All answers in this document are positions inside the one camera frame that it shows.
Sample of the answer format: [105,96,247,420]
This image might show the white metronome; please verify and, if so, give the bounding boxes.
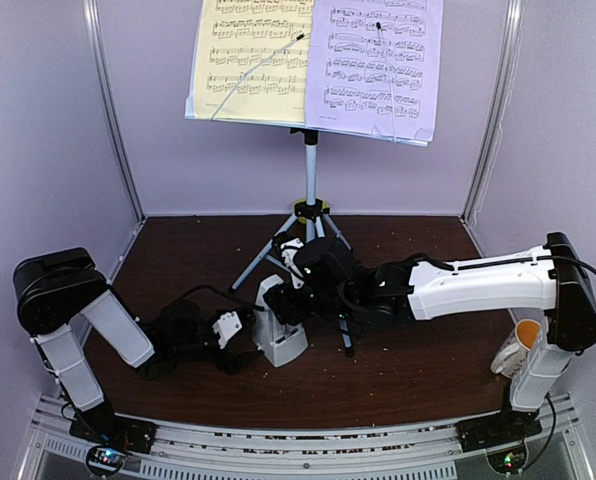
[252,274,308,368]

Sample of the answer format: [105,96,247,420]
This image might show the light blue folding music stand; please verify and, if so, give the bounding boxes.
[184,0,445,358]

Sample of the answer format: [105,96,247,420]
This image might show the yellow sheet music page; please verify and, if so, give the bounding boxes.
[185,0,314,126]

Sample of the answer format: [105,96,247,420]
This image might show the purple sheet music page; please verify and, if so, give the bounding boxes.
[305,0,444,145]

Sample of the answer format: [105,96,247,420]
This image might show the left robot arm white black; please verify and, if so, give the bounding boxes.
[12,247,262,444]

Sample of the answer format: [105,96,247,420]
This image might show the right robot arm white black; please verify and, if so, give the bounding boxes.
[265,232,596,442]

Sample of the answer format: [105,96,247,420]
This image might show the green plastic bowl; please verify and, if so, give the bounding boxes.
[293,199,330,223]

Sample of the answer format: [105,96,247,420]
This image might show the white mug orange inside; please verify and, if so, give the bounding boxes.
[490,319,541,379]

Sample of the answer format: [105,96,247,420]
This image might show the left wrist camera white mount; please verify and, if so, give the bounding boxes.
[212,311,243,350]

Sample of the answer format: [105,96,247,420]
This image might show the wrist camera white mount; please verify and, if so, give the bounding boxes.
[212,311,243,350]
[272,232,305,290]

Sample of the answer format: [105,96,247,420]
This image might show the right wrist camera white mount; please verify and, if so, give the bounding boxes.
[272,232,305,290]

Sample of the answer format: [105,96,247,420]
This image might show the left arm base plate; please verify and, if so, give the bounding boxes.
[69,415,157,454]

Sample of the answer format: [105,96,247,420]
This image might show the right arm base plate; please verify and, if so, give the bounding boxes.
[455,411,542,453]

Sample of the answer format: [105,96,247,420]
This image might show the right aluminium corner post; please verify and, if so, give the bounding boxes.
[462,0,526,229]

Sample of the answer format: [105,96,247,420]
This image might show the aluminium corner post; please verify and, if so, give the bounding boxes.
[81,0,147,236]
[462,0,526,229]

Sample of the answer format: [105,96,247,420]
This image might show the front aluminium frame rail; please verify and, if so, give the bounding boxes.
[13,394,596,479]

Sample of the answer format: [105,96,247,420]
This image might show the left aluminium corner post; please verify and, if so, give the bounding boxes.
[81,0,147,236]

